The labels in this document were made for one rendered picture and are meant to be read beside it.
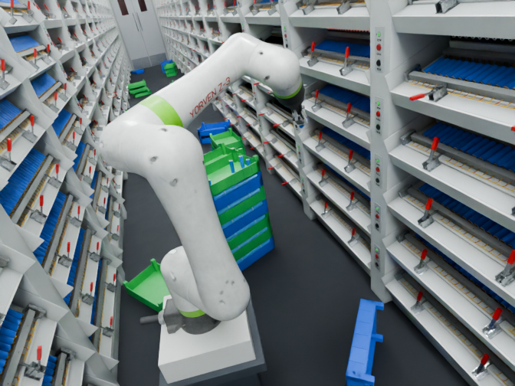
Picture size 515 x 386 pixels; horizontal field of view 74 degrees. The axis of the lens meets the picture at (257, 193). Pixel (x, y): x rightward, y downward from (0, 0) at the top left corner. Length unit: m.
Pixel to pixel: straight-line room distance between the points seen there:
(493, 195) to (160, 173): 0.75
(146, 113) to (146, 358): 1.10
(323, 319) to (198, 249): 0.89
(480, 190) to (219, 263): 0.65
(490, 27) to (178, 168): 0.66
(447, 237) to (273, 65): 0.69
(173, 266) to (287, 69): 0.60
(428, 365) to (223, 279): 0.88
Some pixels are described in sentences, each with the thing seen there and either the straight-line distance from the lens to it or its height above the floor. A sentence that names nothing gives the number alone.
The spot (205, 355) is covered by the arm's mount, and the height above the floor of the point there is 0.36.
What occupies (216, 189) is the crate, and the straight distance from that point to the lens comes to 1.51.
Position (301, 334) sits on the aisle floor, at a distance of 1.51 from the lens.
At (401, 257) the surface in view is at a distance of 1.35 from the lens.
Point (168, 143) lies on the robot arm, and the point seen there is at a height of 1.01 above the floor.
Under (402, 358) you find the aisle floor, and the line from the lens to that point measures 1.46.
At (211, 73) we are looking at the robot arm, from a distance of 0.92.
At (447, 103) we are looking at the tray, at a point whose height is 0.91.
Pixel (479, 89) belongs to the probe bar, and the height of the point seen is 0.94.
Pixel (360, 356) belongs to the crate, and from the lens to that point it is 1.21.
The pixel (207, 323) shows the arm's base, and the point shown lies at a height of 0.40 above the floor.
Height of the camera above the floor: 1.21
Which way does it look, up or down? 30 degrees down
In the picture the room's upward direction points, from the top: 11 degrees counter-clockwise
